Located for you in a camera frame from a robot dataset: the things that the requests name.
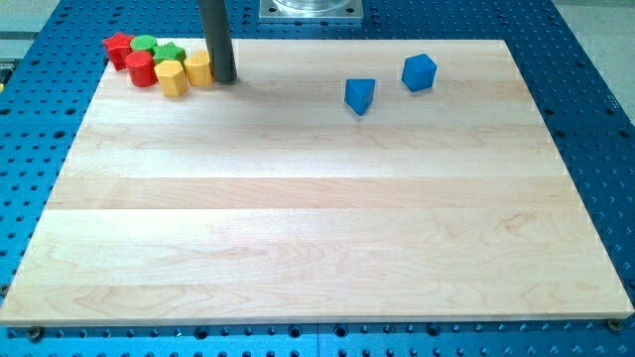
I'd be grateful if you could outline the blue cube block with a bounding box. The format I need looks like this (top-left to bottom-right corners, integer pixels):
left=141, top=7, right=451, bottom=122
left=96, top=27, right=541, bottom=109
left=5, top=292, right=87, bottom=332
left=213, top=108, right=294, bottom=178
left=401, top=54, right=438, bottom=92

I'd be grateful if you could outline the light wooden board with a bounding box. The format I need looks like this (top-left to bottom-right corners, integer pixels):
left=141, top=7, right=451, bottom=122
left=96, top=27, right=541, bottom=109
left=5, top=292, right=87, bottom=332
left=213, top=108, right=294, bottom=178
left=1, top=40, right=633, bottom=326

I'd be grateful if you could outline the blue triangular prism block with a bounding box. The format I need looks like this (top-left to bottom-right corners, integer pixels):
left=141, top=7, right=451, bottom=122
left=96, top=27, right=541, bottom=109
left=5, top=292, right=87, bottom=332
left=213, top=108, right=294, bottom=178
left=344, top=78, right=376, bottom=116

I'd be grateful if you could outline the yellow hexagon block rear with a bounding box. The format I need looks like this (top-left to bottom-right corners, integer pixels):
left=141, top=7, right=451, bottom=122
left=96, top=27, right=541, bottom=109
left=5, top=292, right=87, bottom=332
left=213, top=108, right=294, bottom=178
left=184, top=50, right=213, bottom=86

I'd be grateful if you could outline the yellow hexagon block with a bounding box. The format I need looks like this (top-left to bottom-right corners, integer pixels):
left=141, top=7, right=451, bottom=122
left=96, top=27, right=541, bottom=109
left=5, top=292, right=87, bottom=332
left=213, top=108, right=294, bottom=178
left=184, top=50, right=213, bottom=86
left=154, top=60, right=189, bottom=97

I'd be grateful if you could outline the yellow hexagon block front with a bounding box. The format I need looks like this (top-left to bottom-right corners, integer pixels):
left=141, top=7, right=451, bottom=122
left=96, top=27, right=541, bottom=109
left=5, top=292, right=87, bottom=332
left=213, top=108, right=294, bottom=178
left=154, top=60, right=189, bottom=97

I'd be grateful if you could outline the green star block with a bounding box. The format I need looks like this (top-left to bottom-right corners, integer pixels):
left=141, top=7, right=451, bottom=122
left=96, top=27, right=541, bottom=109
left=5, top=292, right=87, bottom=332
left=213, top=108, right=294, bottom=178
left=153, top=42, right=187, bottom=64

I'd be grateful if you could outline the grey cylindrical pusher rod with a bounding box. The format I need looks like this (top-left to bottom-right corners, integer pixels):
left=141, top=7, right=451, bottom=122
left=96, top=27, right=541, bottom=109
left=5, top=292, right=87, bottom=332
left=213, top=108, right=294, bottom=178
left=197, top=0, right=237, bottom=83

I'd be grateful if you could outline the red cylinder block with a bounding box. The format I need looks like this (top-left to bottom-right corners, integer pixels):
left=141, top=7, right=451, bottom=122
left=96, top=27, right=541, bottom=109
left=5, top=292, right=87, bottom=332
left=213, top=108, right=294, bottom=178
left=125, top=51, right=158, bottom=87

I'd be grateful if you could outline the green cylinder block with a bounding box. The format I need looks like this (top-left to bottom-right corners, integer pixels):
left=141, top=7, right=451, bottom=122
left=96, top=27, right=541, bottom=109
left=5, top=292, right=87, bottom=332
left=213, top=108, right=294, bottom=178
left=130, top=35, right=158, bottom=55

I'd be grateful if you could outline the red star block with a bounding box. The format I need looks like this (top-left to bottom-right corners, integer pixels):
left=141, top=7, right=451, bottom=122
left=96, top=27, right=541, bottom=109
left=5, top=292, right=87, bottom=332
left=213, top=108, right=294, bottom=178
left=102, top=32, right=135, bottom=71

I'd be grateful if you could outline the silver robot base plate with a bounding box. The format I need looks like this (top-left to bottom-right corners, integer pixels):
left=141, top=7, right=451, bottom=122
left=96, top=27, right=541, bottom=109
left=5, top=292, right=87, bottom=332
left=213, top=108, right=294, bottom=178
left=258, top=0, right=364, bottom=23

